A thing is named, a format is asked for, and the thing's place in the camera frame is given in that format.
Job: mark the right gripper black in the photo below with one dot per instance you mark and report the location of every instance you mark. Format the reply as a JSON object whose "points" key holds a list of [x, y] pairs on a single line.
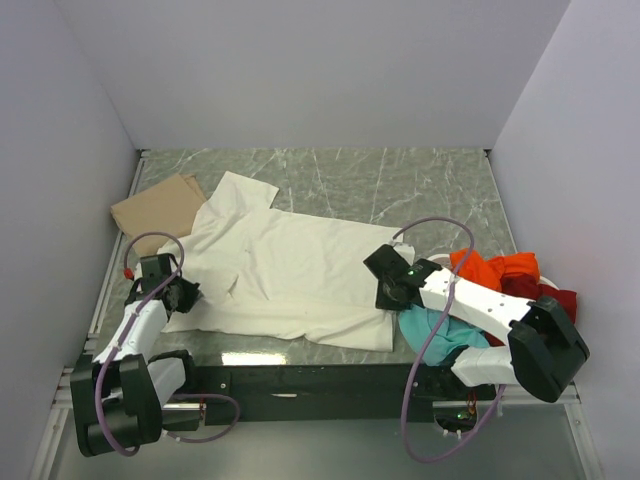
{"points": [[383, 302]]}

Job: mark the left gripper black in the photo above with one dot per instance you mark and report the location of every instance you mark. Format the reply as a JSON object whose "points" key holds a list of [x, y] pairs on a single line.
{"points": [[190, 291]]}

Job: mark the cream white t shirt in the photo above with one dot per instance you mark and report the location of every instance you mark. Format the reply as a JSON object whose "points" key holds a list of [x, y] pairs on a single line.
{"points": [[268, 272]]}

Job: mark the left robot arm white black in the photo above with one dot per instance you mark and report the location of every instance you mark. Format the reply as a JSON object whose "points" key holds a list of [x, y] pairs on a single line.
{"points": [[117, 397]]}

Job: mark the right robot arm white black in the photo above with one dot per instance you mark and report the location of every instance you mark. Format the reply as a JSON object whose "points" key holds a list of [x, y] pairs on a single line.
{"points": [[542, 350]]}

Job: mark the teal t shirt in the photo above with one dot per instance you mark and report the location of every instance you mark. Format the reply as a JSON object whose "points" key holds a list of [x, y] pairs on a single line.
{"points": [[416, 324]]}

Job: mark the white perforated laundry basket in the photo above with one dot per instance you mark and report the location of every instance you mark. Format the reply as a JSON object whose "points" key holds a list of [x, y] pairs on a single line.
{"points": [[550, 285]]}

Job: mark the folded tan t shirt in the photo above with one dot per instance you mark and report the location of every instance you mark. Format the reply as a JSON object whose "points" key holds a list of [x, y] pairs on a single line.
{"points": [[169, 206]]}

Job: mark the orange t shirt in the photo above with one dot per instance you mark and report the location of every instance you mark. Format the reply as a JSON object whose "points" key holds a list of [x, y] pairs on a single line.
{"points": [[490, 273]]}

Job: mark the dark red t shirt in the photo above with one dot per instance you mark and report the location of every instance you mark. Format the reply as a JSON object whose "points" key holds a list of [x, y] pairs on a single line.
{"points": [[527, 286]]}

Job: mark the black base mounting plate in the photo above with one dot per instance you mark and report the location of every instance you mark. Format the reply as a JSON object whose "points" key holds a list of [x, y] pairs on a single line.
{"points": [[290, 393]]}

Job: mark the aluminium frame rail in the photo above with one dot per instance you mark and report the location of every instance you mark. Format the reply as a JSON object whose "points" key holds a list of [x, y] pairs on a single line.
{"points": [[429, 391]]}

